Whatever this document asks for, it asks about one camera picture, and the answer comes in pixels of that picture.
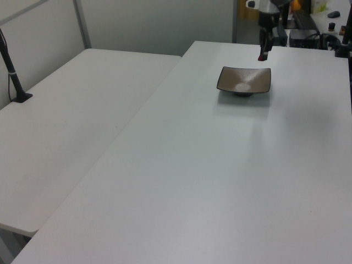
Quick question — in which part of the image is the brown wooden door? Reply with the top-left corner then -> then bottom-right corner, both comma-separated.
238,0 -> 261,20

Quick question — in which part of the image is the black clamp stand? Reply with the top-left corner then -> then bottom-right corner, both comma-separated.
333,0 -> 352,58

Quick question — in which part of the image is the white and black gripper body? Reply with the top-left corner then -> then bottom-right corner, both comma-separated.
245,0 -> 290,29

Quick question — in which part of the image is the black vertical post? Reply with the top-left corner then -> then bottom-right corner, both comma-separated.
281,5 -> 290,29

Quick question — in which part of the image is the grey partition frame post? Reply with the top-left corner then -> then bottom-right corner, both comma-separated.
72,0 -> 92,51

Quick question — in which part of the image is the square brown ceramic plate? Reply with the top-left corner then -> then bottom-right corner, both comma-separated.
216,66 -> 272,97

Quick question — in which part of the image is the black power adapter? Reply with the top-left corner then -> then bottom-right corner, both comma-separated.
271,23 -> 289,46

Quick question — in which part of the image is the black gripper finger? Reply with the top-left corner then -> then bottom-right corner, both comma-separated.
263,27 -> 273,62
257,26 -> 267,62

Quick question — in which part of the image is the grey metal door frame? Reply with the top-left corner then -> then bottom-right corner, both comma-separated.
232,0 -> 239,43

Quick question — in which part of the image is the green and white box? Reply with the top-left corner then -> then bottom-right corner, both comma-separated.
310,0 -> 328,14

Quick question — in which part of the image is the black electronics box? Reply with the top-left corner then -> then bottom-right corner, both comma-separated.
288,28 -> 322,49

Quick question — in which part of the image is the black camera stand pole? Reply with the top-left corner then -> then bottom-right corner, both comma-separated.
0,27 -> 34,104

